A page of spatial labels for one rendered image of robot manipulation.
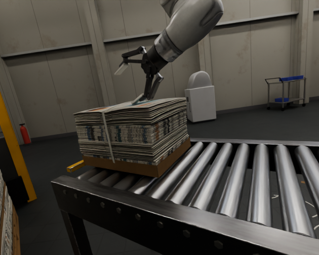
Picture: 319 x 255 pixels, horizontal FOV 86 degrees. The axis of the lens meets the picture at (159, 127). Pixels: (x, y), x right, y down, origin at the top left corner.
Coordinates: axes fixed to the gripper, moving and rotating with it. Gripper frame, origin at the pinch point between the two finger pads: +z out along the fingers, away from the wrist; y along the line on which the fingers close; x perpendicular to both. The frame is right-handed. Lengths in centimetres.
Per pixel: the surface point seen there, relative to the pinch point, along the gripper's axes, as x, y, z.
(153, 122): -12.7, 18.9, -11.5
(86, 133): -13.9, 8.1, 18.1
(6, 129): 14, -67, 179
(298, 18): 624, -58, -177
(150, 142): -13.9, 23.9, -7.6
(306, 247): -25, 51, -33
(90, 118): -13.7, 4.7, 11.8
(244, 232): -25, 47, -26
